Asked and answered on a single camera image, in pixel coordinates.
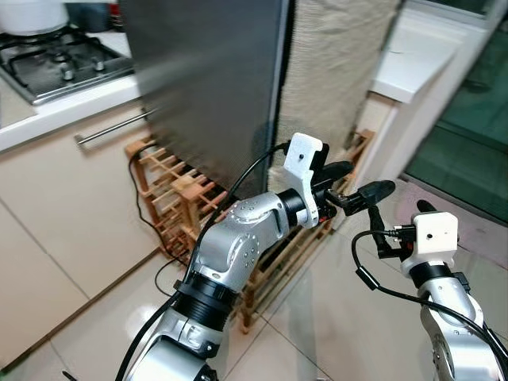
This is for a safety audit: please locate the white framed glass door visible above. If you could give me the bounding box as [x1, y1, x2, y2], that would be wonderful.
[373, 0, 508, 223]

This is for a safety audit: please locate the black power cable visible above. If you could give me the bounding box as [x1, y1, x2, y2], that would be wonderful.
[127, 147, 191, 298]

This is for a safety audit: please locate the beige kitchen cabinet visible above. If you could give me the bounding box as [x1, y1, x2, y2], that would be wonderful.
[0, 71, 231, 366]

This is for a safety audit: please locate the pink floor mat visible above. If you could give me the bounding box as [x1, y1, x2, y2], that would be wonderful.
[441, 202, 508, 267]

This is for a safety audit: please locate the dark round pot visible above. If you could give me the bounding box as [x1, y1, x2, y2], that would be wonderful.
[67, 0, 120, 33]

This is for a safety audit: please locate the white cooking pot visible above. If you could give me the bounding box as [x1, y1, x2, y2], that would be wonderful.
[0, 0, 71, 37]

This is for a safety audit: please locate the white low cabinet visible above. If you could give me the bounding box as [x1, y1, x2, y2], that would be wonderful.
[345, 4, 497, 171]

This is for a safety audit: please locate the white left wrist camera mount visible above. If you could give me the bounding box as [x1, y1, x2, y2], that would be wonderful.
[284, 133, 330, 227]

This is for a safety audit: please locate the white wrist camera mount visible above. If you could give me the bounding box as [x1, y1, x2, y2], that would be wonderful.
[284, 133, 330, 227]
[413, 212, 460, 267]

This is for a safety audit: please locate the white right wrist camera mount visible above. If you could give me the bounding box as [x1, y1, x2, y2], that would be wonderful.
[413, 212, 460, 267]

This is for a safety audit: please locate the beige woven cloth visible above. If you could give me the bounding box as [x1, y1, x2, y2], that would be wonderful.
[274, 0, 406, 160]

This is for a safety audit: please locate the wooden slatted rack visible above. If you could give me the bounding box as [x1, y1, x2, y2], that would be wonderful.
[123, 127, 374, 334]

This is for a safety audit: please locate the steel gas stove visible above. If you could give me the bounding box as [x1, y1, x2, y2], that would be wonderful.
[0, 28, 136, 106]

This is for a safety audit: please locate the steel cabinet handle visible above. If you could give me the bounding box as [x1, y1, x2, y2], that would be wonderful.
[75, 107, 156, 146]

